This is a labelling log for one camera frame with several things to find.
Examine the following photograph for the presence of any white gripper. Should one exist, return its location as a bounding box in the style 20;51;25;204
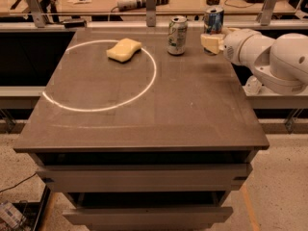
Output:
200;27;261;65

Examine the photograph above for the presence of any red bull can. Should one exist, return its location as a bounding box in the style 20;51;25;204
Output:
204;5;224;55

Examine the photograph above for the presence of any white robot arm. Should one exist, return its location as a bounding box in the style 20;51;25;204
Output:
200;29;308;95

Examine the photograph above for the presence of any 7up can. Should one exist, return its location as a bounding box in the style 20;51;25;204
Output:
167;15;188;55

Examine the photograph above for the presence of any clear sanitizer bottle left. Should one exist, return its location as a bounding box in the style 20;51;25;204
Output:
244;76;262;95

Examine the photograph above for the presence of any yellow sponge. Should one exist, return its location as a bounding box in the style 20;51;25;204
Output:
106;38;141;63

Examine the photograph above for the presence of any grey drawer cabinet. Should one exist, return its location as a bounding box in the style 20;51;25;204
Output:
13;27;270;231

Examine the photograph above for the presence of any upper grey drawer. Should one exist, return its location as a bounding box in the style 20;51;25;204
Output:
38;164;252;193

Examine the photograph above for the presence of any grey drawer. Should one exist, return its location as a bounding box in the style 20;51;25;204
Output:
38;164;252;193
63;206;233;231

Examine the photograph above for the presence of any lower grey drawer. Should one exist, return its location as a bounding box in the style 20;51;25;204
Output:
63;206;233;231

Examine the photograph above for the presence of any black crate on floor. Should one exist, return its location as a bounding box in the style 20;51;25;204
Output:
0;187;51;231

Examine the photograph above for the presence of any metal bracket right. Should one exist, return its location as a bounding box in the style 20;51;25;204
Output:
257;0;278;26

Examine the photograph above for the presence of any metal bracket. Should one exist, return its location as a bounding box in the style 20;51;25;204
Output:
146;0;156;27
257;0;278;26
25;0;46;28

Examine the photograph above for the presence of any metal bracket middle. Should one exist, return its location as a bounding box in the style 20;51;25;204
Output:
146;0;156;27

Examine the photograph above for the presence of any metal bracket left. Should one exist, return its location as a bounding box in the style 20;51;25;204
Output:
25;0;46;28

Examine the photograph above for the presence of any black floor cable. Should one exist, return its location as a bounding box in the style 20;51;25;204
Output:
0;172;38;194

